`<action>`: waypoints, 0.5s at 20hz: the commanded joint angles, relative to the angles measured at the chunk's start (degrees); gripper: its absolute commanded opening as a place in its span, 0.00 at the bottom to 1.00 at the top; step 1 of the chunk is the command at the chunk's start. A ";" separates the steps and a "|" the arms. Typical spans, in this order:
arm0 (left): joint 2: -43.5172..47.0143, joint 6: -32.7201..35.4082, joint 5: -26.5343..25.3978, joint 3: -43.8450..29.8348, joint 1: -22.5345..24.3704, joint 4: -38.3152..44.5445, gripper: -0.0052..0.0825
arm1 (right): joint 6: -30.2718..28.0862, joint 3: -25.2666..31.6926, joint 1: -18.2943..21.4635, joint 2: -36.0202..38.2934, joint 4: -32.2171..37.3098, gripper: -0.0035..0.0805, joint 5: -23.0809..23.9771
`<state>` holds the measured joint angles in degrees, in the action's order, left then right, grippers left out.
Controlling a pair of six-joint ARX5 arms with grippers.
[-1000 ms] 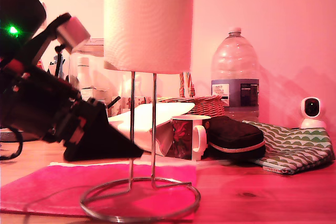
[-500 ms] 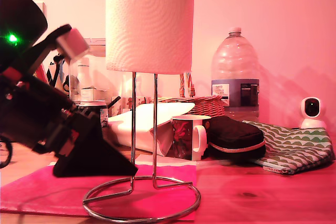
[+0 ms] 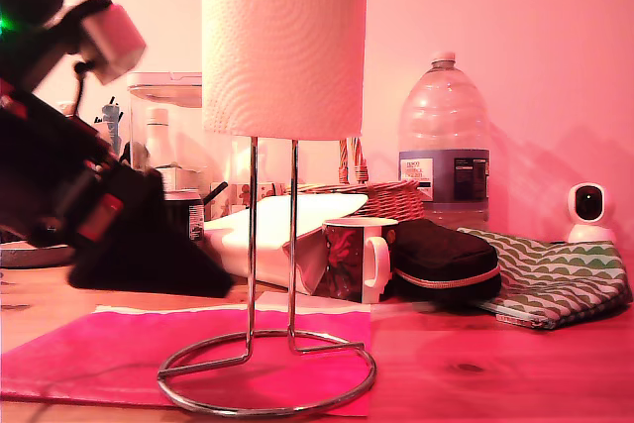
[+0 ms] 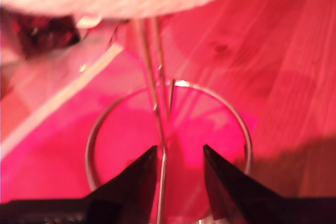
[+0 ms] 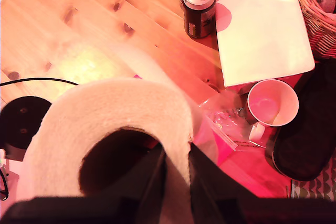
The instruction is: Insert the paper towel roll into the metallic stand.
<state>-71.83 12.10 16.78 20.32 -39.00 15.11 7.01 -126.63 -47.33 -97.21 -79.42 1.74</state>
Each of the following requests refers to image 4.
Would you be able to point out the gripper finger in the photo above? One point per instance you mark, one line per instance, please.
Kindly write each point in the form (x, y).
(131, 195)
(231, 195)

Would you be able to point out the metallic paper towel stand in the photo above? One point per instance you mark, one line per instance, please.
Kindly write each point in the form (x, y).
(160, 197)

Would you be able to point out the pink paper sheet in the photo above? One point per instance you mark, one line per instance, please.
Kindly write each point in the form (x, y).
(52, 169)

